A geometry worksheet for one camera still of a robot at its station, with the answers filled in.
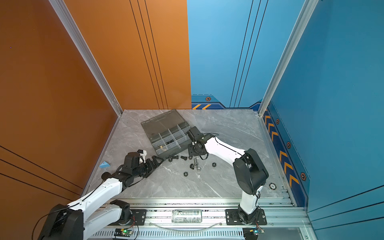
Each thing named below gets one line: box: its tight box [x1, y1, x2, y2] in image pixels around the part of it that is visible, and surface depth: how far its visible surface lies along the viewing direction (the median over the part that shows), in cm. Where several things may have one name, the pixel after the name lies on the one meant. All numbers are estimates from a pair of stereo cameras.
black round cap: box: [101, 172, 112, 181], surface depth 79 cm
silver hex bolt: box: [194, 157, 202, 172], surface depth 91 cm
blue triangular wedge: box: [99, 161, 111, 169], surface depth 93 cm
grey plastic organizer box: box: [140, 109, 191, 159], surface depth 106 cm
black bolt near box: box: [168, 155, 179, 162], surface depth 96 cm
